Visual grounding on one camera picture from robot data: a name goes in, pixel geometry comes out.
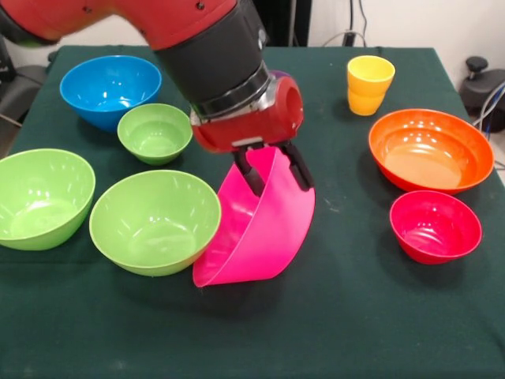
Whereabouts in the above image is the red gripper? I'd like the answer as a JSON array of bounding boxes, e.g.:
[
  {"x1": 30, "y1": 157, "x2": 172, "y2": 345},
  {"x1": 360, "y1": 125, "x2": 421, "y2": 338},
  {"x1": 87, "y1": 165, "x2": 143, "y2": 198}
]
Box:
[{"x1": 190, "y1": 77, "x2": 316, "y2": 197}]

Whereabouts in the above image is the pink plastic bowl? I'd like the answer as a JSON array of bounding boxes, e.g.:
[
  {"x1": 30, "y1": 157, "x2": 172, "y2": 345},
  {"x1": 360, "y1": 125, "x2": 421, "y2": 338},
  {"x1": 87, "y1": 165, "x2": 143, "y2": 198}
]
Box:
[{"x1": 192, "y1": 146, "x2": 316, "y2": 288}]

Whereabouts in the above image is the yellow plastic cup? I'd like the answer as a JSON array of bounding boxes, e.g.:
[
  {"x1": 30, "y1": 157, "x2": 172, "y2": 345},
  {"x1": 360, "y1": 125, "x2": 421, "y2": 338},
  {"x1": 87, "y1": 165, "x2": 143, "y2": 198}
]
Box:
[
  {"x1": 347, "y1": 88, "x2": 386, "y2": 117},
  {"x1": 346, "y1": 54, "x2": 396, "y2": 98}
]

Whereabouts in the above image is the small green plastic bowl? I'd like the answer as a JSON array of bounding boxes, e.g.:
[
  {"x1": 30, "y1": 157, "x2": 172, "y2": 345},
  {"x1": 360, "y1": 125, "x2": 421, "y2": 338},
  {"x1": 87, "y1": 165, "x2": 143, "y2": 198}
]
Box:
[{"x1": 116, "y1": 103, "x2": 194, "y2": 167}]

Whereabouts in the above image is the large green plastic bowl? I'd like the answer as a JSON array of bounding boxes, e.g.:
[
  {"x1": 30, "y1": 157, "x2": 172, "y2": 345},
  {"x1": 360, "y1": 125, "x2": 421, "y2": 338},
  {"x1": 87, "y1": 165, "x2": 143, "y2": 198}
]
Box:
[
  {"x1": 0, "y1": 148, "x2": 97, "y2": 252},
  {"x1": 88, "y1": 169, "x2": 222, "y2": 277}
]

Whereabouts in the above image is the dark green tablecloth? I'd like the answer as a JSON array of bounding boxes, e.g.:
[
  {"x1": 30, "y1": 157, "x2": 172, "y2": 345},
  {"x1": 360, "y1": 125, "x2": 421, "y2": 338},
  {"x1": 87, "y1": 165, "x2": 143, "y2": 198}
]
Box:
[{"x1": 0, "y1": 45, "x2": 505, "y2": 379}]

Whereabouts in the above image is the orange plastic bowl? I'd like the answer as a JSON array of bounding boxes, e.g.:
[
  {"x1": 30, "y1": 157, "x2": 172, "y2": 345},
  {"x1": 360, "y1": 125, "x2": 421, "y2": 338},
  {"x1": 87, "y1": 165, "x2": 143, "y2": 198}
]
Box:
[{"x1": 368, "y1": 109, "x2": 496, "y2": 195}]

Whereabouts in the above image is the small red plastic bowl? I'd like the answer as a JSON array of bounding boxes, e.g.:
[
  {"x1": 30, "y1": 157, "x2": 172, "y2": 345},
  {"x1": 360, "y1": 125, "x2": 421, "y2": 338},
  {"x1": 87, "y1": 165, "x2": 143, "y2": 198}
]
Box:
[{"x1": 389, "y1": 189, "x2": 484, "y2": 265}]

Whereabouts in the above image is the blue plastic bowl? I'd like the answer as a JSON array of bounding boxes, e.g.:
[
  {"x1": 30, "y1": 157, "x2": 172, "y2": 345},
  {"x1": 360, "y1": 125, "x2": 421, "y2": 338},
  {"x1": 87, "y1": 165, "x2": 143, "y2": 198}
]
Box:
[{"x1": 59, "y1": 54, "x2": 163, "y2": 133}]

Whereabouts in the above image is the black equipment base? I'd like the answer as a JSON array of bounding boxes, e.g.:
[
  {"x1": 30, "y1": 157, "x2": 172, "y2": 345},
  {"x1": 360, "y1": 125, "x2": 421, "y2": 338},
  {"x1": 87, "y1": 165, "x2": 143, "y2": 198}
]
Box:
[{"x1": 459, "y1": 56, "x2": 505, "y2": 116}]

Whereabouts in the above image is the black office chair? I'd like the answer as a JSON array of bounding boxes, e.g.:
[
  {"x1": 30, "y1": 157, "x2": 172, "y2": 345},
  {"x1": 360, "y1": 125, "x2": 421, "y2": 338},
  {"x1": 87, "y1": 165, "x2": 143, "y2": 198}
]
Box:
[{"x1": 0, "y1": 39, "x2": 60, "y2": 127}]

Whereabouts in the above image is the bundle of grey cables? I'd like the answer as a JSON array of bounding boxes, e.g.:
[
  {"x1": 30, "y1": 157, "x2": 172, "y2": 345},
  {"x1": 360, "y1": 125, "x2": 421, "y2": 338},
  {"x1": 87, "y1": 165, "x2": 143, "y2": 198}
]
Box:
[{"x1": 472, "y1": 81, "x2": 505, "y2": 137}]

